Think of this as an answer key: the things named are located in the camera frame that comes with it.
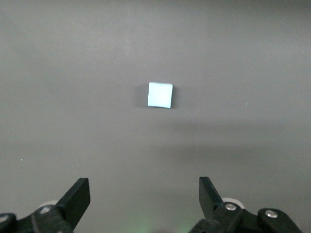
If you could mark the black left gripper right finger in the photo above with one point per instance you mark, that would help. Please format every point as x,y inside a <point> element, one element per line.
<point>211,201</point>

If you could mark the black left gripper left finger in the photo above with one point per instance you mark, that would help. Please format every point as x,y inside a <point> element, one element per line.
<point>73,201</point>

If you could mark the light blue foam block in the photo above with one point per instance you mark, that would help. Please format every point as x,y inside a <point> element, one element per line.
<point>160,95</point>

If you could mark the dark grey table mat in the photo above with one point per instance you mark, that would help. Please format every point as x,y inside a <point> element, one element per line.
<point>73,72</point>

